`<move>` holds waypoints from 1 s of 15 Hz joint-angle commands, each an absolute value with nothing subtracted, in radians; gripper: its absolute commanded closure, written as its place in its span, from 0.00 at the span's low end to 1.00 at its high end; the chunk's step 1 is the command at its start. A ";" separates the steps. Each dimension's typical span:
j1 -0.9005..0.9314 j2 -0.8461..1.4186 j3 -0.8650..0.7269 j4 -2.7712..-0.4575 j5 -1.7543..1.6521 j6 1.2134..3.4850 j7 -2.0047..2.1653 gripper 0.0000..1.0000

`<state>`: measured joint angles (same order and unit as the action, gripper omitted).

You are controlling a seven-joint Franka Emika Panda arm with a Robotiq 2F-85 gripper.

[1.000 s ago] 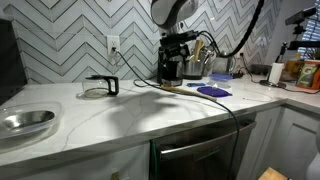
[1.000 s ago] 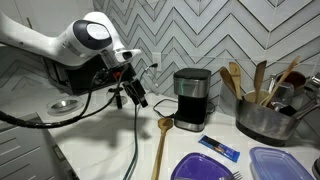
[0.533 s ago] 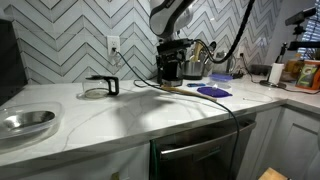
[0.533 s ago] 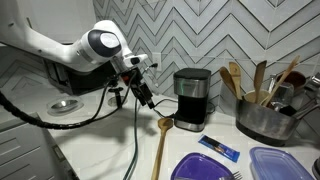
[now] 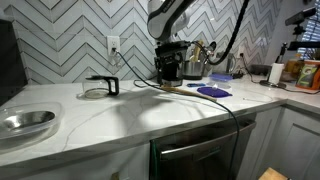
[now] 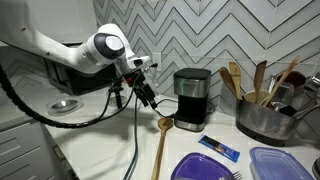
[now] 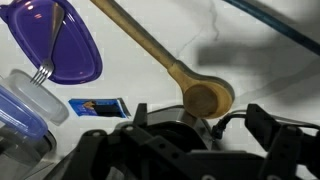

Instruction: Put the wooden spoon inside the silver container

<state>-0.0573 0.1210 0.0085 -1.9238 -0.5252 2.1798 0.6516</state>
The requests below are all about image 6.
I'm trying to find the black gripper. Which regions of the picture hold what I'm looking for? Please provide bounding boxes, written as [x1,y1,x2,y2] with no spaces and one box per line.
[122,68,158,110]

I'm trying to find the shiny metal measuring cup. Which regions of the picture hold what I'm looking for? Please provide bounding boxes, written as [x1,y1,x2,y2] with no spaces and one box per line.
[270,81,296,112]

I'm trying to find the round wooden spoon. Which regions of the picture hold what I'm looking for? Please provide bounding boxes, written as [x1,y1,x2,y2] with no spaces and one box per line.
[218,66,240,100]

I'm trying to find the black microwave oven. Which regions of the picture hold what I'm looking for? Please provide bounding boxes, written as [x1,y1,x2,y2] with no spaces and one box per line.
[43,42,118,97]

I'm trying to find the dark green cable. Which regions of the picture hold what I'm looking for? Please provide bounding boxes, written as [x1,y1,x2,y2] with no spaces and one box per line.
[122,62,159,180]

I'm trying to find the white wall outlet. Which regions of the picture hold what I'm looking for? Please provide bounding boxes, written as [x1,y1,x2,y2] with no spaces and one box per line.
[151,51,163,72]

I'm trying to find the glass coffee carafe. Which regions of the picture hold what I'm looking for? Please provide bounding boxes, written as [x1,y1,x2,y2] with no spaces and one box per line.
[106,84,130,111]

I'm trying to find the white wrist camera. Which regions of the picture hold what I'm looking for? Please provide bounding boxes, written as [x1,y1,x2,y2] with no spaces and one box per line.
[126,55,152,68]

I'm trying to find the flat wooden spatula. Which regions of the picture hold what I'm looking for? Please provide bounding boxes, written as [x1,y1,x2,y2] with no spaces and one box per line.
[253,59,268,104]

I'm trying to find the black silver coffee maker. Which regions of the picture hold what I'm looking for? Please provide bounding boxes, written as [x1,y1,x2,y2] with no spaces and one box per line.
[172,67,213,133]

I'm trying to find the silver fork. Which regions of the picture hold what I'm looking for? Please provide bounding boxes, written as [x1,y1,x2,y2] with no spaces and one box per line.
[218,170,244,180]

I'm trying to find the silver utensil container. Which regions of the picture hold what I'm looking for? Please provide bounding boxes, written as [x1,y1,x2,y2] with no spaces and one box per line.
[235,97,302,147]

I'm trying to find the cream cup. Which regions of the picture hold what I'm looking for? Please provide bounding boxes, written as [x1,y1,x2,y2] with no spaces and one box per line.
[244,89,272,105]

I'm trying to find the thin angled wooden spoon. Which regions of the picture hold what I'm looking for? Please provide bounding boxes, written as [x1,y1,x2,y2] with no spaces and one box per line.
[262,55,302,108]

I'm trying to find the black coffee maker cord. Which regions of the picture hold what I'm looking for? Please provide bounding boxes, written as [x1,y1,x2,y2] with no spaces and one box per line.
[152,97,177,120]

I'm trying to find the long wooden spoon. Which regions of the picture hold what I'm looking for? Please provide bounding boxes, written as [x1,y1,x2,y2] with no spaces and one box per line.
[151,117,174,180]

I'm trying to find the clear glass dish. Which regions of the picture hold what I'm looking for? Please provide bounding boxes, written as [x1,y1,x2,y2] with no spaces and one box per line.
[46,96,85,117]

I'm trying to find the brown mug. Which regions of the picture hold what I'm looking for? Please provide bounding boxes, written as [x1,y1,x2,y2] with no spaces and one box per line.
[282,70,308,98]

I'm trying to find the black cable conduit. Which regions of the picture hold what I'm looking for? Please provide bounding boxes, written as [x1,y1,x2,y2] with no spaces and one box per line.
[0,63,143,130]

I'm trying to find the small metal bowl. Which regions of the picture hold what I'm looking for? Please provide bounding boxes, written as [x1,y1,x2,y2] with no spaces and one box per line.
[50,99,80,111]

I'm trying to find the purple plastic lid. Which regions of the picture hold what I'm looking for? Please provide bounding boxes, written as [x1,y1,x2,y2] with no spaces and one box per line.
[170,152,234,180]

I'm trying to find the white upper cabinet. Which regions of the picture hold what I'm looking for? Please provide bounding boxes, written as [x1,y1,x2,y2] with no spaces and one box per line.
[14,0,101,47]

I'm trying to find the slotted wooden spatula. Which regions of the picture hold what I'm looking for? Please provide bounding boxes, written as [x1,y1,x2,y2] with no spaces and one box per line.
[228,61,243,101]

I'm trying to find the blue snack packet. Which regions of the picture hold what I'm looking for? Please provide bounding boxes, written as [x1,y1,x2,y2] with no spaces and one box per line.
[197,133,241,164]

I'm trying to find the clear container blue lid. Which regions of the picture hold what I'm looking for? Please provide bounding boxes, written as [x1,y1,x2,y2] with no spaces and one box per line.
[249,146,316,180]

